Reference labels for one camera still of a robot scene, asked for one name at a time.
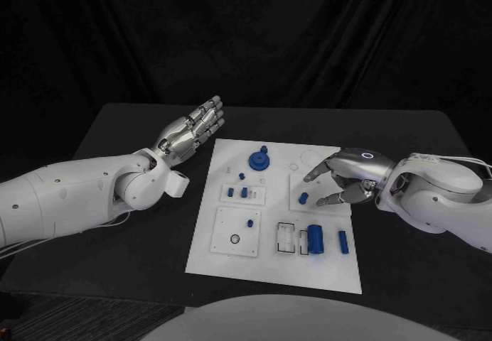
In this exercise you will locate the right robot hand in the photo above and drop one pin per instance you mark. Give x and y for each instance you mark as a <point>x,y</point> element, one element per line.
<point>356,165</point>

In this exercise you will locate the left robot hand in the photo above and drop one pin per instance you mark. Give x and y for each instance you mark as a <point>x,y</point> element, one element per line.
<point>185,135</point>

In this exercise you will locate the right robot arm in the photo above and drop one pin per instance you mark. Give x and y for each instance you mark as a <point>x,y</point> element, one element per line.
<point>442,207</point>

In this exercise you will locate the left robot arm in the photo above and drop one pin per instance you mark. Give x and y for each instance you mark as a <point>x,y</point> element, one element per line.
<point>58,199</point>

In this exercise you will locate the white task board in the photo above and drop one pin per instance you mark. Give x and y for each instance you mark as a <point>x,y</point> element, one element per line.
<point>268,266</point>

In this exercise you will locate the blue gear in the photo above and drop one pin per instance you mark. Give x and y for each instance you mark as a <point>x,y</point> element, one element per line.
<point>258,162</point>

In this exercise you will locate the thin long blue cylinder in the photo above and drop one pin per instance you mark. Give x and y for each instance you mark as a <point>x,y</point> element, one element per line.
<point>343,242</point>

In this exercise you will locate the thick blue cylinder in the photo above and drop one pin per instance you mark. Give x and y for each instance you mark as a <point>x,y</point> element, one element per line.
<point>315,239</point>

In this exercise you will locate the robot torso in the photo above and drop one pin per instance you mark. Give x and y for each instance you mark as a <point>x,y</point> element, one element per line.
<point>292,319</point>

